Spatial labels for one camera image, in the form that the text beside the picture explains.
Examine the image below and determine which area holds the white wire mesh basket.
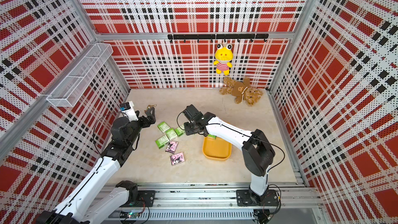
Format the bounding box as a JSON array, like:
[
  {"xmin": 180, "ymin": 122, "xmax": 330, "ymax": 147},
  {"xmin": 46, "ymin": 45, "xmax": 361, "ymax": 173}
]
[{"xmin": 47, "ymin": 43, "xmax": 113, "ymax": 107}]

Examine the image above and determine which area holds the yellow storage tray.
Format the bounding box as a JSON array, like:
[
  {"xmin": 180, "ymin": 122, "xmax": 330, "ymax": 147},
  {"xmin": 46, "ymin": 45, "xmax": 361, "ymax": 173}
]
[{"xmin": 202, "ymin": 136, "xmax": 232, "ymax": 161}]

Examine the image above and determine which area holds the fox figure keychain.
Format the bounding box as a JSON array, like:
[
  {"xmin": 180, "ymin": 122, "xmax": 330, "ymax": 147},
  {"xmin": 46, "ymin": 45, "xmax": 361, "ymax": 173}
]
[{"xmin": 147, "ymin": 104, "xmax": 157, "ymax": 109}]

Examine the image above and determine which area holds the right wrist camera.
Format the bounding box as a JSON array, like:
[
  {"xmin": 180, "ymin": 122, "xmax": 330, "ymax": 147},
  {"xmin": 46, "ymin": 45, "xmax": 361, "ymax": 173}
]
[{"xmin": 182, "ymin": 104, "xmax": 201, "ymax": 121}]

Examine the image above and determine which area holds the black hook rail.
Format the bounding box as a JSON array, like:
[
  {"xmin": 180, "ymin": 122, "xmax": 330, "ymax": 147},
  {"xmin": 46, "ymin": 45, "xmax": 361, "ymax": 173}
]
[{"xmin": 167, "ymin": 33, "xmax": 269, "ymax": 41}]

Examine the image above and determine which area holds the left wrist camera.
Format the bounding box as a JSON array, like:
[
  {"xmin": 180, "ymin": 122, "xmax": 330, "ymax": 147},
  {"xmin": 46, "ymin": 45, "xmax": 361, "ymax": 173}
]
[{"xmin": 119, "ymin": 101, "xmax": 138, "ymax": 121}]

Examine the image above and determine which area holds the green tissue pack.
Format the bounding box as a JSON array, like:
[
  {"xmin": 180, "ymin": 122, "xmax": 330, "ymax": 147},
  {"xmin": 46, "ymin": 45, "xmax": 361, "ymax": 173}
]
[
  {"xmin": 174, "ymin": 127, "xmax": 185, "ymax": 137},
  {"xmin": 157, "ymin": 121, "xmax": 171, "ymax": 133},
  {"xmin": 155, "ymin": 135, "xmax": 170, "ymax": 149},
  {"xmin": 207, "ymin": 134, "xmax": 217, "ymax": 140},
  {"xmin": 165, "ymin": 128, "xmax": 178, "ymax": 141}
]

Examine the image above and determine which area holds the pink tissue pack middle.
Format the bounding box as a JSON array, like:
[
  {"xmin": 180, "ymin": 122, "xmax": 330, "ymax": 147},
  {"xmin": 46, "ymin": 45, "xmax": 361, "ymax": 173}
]
[{"xmin": 165, "ymin": 141, "xmax": 178, "ymax": 154}]

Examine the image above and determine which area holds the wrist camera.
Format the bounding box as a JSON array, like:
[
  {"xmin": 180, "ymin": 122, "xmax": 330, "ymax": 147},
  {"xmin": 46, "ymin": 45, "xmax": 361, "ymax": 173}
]
[
  {"xmin": 119, "ymin": 101, "xmax": 138, "ymax": 121},
  {"xmin": 182, "ymin": 104, "xmax": 201, "ymax": 121}
]

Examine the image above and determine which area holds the pink tissue pack bottom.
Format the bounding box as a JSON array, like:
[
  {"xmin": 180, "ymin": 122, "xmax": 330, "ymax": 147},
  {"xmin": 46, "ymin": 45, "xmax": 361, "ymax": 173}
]
[{"xmin": 170, "ymin": 152, "xmax": 185, "ymax": 166}]

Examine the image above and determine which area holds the brown teddy bear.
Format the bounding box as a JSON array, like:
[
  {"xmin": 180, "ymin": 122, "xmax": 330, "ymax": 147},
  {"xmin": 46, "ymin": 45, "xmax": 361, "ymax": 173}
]
[{"xmin": 219, "ymin": 77, "xmax": 263, "ymax": 106}]

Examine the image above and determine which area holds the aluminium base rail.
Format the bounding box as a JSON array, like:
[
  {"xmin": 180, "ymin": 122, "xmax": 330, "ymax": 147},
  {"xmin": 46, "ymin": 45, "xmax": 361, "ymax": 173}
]
[{"xmin": 105, "ymin": 183, "xmax": 327, "ymax": 224}]

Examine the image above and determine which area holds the pink tissue pack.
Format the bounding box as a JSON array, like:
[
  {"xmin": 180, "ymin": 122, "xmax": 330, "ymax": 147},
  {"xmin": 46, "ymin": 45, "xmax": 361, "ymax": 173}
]
[
  {"xmin": 165, "ymin": 141, "xmax": 178, "ymax": 154},
  {"xmin": 170, "ymin": 152, "xmax": 185, "ymax": 166}
]

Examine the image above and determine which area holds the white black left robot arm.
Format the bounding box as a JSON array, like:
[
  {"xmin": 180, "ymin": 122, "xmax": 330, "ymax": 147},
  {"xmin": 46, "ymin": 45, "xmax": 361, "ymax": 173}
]
[{"xmin": 36, "ymin": 102, "xmax": 156, "ymax": 224}]

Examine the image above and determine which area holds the yellow frog plush toy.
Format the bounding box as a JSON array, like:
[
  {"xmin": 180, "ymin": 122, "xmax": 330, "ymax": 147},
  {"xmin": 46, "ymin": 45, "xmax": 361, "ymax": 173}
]
[{"xmin": 214, "ymin": 44, "xmax": 233, "ymax": 76}]

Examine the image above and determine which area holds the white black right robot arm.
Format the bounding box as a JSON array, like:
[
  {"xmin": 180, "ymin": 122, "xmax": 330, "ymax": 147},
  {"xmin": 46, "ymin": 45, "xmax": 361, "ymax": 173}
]
[{"xmin": 182, "ymin": 110, "xmax": 275, "ymax": 205}]

